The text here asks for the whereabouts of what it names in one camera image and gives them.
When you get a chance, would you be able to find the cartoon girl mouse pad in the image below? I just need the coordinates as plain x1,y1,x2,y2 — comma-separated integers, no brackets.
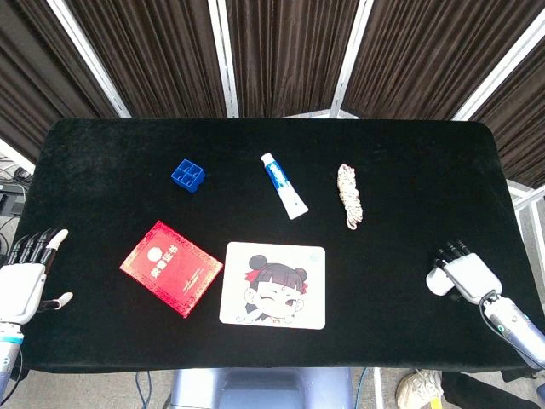
218,241,327,331

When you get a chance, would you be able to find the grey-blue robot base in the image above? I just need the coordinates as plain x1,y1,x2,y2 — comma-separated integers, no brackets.
168,366,354,409

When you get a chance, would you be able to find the red certificate booklet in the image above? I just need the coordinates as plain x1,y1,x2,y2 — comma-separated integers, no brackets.
119,219,225,320

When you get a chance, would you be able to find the beige rope bundle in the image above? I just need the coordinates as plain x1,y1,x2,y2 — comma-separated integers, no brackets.
336,164,364,231

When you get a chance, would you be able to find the blue white toothpaste tube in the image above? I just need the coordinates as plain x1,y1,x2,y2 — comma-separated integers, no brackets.
260,153,309,221

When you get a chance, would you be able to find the blue plastic grid block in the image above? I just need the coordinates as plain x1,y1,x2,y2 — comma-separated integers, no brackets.
170,158,207,195

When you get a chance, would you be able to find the white screen frame post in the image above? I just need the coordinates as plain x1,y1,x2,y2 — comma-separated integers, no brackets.
45,0,132,119
451,16,545,122
207,0,240,119
330,0,375,119

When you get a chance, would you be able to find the white sneaker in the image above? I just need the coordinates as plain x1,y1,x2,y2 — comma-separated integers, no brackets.
394,368,444,409

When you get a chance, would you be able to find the white metal screen foot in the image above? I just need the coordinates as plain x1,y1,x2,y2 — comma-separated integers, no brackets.
508,181,545,239

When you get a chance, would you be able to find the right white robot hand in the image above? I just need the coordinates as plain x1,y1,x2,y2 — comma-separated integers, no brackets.
432,239,503,306

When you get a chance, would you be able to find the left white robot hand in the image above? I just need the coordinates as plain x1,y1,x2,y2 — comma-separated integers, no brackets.
0,228,74,327

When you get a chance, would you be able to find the brown curtain screen panel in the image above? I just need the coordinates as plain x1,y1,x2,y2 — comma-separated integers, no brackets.
225,0,361,119
0,0,120,165
342,0,542,121
67,0,227,119
470,37,545,188

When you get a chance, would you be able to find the black velvet tablecloth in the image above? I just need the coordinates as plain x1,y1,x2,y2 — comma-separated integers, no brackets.
12,117,533,376

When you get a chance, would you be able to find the black trouser leg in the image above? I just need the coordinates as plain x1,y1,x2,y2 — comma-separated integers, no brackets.
440,369,538,409

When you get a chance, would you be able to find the blue floor cable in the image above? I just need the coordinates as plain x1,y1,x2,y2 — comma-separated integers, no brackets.
355,366,370,409
135,371,153,409

